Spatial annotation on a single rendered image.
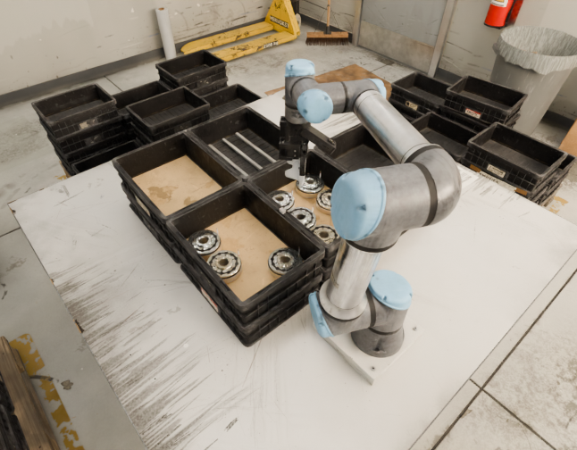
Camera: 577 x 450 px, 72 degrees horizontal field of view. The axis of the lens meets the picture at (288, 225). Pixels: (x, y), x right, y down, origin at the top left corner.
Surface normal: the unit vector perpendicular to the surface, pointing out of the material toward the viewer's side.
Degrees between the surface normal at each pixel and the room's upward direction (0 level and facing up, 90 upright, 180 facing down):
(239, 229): 0
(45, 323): 0
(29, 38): 90
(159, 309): 0
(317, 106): 87
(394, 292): 10
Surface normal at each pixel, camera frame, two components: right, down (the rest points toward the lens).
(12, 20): 0.66, 0.54
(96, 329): 0.00, -0.70
